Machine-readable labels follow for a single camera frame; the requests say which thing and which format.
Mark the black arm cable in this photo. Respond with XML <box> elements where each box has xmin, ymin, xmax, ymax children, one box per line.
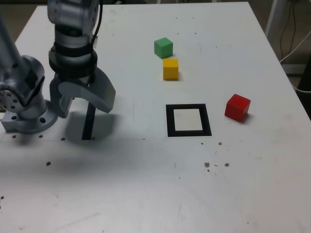
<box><xmin>90</xmin><ymin>0</ymin><xmax>103</xmax><ymax>50</ymax></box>

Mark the red cube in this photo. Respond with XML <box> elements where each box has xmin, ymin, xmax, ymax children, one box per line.
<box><xmin>224</xmin><ymin>94</ymin><xmax>251</xmax><ymax>122</ymax></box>

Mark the thin black background cable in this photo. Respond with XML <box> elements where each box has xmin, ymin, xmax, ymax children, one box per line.
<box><xmin>279</xmin><ymin>0</ymin><xmax>296</xmax><ymax>60</ymax></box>

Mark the black tape square outline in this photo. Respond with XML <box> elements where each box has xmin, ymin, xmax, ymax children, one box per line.
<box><xmin>165</xmin><ymin>103</ymin><xmax>212</xmax><ymax>138</ymax></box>

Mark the grey floor bar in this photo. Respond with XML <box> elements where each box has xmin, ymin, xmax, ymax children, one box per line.
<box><xmin>281</xmin><ymin>63</ymin><xmax>307</xmax><ymax>77</ymax></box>

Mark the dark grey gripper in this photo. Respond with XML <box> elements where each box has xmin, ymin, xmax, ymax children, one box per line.
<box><xmin>50</xmin><ymin>68</ymin><xmax>117</xmax><ymax>119</ymax></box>

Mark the white metal frame post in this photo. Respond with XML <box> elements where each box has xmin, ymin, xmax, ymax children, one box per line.
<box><xmin>264</xmin><ymin>0</ymin><xmax>279</xmax><ymax>37</ymax></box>

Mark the yellow cube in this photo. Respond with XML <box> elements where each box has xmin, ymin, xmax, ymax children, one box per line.
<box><xmin>162</xmin><ymin>58</ymin><xmax>180</xmax><ymax>81</ymax></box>

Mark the green cube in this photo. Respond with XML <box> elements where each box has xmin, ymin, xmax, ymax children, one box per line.
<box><xmin>154</xmin><ymin>37</ymin><xmax>174</xmax><ymax>59</ymax></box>

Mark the black tape strip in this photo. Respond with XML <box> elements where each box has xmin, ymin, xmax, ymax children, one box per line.
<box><xmin>81</xmin><ymin>101</ymin><xmax>97</xmax><ymax>141</ymax></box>

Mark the white background cable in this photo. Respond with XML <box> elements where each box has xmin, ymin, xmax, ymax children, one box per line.
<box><xmin>279</xmin><ymin>31</ymin><xmax>311</xmax><ymax>64</ymax></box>

